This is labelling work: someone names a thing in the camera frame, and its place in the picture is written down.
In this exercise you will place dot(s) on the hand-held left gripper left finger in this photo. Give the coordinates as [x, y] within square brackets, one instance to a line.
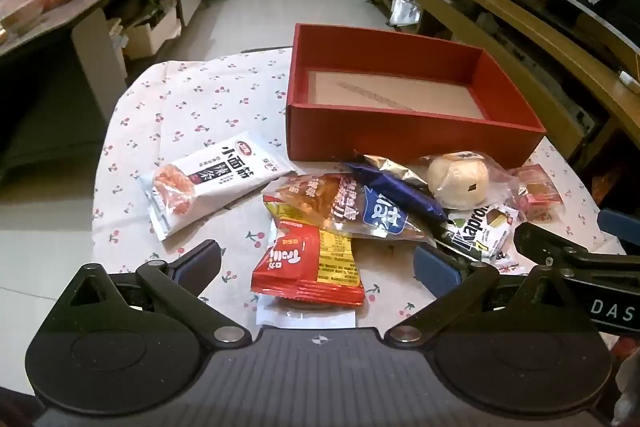
[197, 264]

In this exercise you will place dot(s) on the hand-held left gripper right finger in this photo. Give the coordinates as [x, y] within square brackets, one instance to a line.
[435, 269]

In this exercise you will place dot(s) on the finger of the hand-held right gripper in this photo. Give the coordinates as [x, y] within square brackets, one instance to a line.
[620, 227]
[542, 244]

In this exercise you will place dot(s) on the pink candy pack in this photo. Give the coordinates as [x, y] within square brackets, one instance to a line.
[537, 194]

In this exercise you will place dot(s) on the white snack packet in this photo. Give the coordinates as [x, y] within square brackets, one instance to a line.
[210, 187]

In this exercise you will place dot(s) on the brown clear snack packet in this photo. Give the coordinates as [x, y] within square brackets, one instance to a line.
[320, 199]

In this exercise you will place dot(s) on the red cardboard box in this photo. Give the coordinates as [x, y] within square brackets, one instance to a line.
[400, 137]

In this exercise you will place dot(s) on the green white wafer packet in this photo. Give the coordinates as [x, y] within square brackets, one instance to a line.
[480, 227]

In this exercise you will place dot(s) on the dark blue snack packet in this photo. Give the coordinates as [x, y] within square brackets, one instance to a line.
[400, 192]

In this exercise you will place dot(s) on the red yellow snack packet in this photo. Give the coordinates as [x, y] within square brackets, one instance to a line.
[290, 262]

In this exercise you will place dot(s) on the wrapped round bun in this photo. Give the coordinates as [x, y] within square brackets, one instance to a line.
[457, 179]

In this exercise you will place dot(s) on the plain white packet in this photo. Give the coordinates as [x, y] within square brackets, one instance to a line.
[300, 318]

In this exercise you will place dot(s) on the wooden television cabinet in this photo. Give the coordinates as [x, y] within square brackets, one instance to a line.
[525, 32]

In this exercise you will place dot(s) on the black television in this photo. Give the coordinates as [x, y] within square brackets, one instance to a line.
[575, 12]

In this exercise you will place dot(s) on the open cardboard box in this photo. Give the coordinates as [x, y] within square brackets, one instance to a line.
[150, 34]

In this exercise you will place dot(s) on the dark top coffee table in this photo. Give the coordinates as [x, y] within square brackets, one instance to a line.
[75, 9]

